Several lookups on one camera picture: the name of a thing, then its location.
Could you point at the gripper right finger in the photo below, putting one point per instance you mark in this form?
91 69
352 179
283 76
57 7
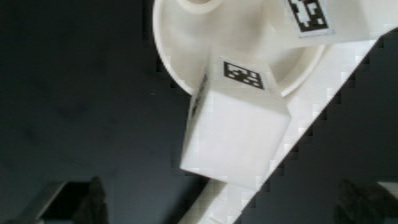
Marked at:
366 204

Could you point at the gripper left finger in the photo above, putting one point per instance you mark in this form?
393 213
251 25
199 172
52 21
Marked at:
69 203

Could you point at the white stool leg with tag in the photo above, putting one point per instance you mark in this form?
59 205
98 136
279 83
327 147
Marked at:
320 22

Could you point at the white L-shaped obstacle frame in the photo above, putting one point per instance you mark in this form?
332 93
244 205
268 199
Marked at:
226 197

